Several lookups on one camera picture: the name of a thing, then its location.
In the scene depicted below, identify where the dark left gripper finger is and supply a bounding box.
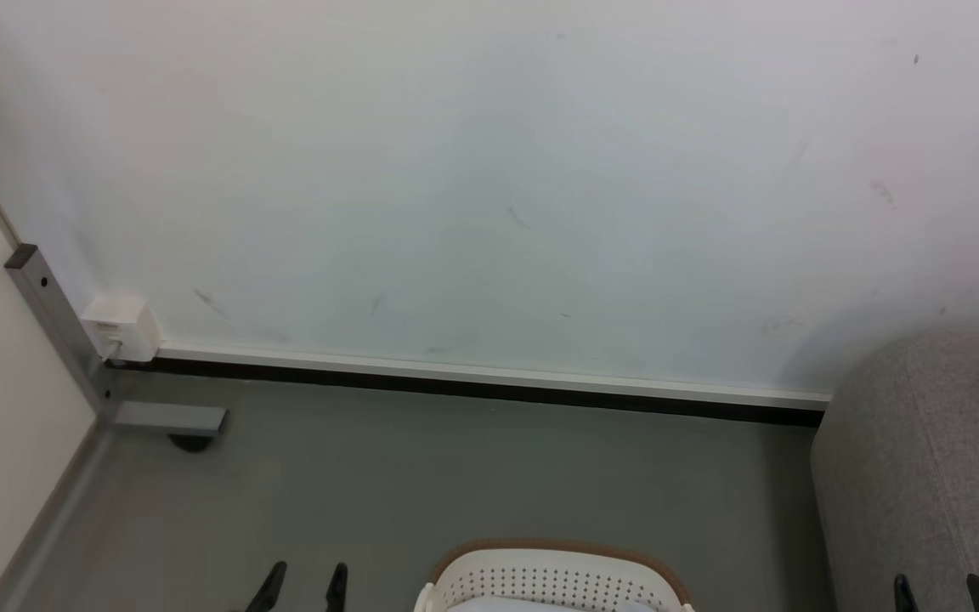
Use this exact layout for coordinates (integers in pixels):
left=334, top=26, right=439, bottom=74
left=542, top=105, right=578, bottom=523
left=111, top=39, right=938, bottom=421
left=324, top=563, right=349, bottom=612
left=246, top=561, right=288, bottom=612

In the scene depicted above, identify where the white wall socket box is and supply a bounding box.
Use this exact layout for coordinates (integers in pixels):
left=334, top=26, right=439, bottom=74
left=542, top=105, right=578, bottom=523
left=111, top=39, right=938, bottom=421
left=80, top=295, right=161, bottom=365

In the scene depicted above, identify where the grey fabric sofa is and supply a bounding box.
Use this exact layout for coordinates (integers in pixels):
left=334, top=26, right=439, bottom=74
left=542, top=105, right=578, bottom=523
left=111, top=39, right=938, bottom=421
left=811, top=330, right=979, bottom=612

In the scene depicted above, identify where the grey metal frame post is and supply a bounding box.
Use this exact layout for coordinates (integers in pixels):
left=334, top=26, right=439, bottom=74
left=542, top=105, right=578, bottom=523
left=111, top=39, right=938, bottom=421
left=3, top=244, right=229, bottom=437

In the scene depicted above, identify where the pale white cloth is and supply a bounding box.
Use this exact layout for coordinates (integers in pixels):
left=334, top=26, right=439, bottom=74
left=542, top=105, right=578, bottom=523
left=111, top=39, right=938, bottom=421
left=447, top=597, right=656, bottom=612

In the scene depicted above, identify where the white and black baseboard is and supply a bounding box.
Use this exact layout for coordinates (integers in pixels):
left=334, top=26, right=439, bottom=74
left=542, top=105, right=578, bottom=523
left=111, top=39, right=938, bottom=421
left=107, top=343, right=832, bottom=428

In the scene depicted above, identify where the white laundry basket brown rim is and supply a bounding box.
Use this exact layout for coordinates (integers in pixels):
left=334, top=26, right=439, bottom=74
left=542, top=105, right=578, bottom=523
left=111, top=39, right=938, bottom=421
left=413, top=539, right=694, bottom=612

